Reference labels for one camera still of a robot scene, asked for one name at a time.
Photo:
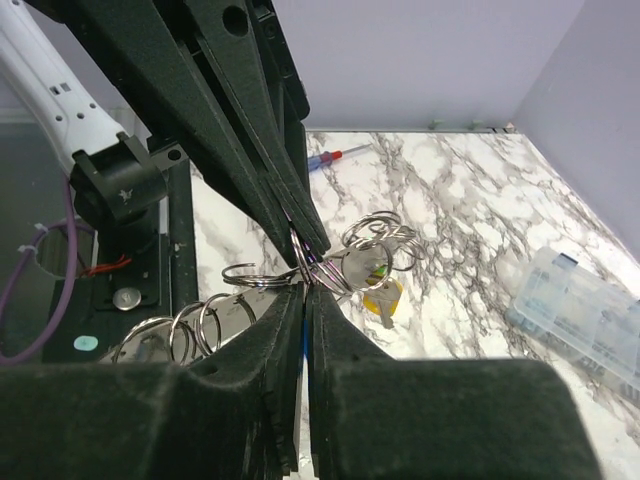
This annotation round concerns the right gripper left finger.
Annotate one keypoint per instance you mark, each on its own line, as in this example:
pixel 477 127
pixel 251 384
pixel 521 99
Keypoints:
pixel 229 416

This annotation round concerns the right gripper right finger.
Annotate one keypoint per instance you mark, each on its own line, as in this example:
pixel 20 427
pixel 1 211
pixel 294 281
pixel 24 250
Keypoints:
pixel 375 417

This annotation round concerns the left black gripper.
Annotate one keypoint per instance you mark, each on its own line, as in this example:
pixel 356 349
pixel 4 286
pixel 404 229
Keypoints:
pixel 218 78

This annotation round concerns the yellow tagged key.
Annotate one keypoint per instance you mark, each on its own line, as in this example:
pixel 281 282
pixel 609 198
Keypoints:
pixel 383 301

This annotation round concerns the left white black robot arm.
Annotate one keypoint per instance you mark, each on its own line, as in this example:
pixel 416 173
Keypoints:
pixel 116 177

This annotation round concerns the red blue screwdriver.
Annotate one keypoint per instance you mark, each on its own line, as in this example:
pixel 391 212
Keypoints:
pixel 326 158

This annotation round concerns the clear plastic organizer box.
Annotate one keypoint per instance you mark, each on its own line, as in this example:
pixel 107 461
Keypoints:
pixel 585 320

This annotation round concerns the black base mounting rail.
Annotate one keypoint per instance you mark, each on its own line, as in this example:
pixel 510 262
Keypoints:
pixel 156 280

